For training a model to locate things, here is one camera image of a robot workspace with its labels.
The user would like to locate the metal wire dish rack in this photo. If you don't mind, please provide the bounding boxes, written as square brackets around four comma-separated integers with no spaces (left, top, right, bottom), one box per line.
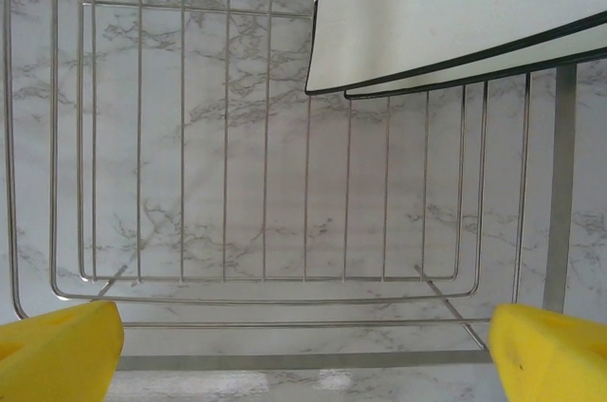
[0,0,535,355]

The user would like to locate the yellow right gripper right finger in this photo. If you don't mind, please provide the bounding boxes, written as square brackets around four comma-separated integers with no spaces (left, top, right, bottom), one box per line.
[487,302,607,402]

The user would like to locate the square floral plate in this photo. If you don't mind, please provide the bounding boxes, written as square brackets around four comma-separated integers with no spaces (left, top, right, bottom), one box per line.
[343,46,607,101]
[304,0,607,96]

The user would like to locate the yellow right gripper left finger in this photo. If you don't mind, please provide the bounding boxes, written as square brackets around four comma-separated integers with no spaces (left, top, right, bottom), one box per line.
[0,301,125,402]

